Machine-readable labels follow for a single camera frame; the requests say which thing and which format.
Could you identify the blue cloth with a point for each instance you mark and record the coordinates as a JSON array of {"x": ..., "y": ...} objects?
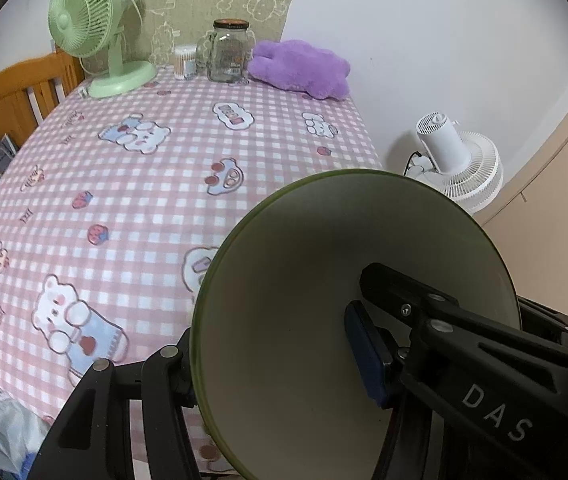
[{"x": 25, "y": 464}]

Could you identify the purple plush toy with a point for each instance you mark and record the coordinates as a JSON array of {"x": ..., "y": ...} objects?
[{"x": 299, "y": 65}]

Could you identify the beige door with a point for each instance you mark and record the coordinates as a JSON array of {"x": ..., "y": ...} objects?
[{"x": 553, "y": 200}]

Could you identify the white lace cloth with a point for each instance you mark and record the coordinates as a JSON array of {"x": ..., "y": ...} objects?
[{"x": 9, "y": 425}]

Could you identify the glass jar with brown lid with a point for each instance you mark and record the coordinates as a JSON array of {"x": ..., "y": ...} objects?
[{"x": 226, "y": 55}]

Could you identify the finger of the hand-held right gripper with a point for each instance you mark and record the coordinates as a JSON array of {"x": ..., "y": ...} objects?
[
  {"x": 398, "y": 290},
  {"x": 553, "y": 319}
]

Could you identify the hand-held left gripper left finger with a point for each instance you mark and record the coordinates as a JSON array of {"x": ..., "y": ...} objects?
[{"x": 174, "y": 365}]

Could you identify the cotton swab box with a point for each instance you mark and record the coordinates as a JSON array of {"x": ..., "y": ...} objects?
[{"x": 185, "y": 62}]

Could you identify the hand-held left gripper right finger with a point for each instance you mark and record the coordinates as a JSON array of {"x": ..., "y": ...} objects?
[{"x": 363, "y": 350}]

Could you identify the wooden bed headboard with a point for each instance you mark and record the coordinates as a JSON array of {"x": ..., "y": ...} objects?
[{"x": 4, "y": 95}]

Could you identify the green desk fan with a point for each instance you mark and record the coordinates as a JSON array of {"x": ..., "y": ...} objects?
[{"x": 84, "y": 10}]

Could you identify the pink checked tablecloth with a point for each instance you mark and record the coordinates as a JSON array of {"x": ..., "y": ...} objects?
[{"x": 139, "y": 200}]

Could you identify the grey-green floral bowl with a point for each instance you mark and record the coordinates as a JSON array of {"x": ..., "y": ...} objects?
[{"x": 289, "y": 310}]

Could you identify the white desk fan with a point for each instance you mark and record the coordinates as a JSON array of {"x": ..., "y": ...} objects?
[{"x": 443, "y": 145}]

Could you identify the green printed board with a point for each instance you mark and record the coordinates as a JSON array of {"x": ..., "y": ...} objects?
[{"x": 184, "y": 0}]

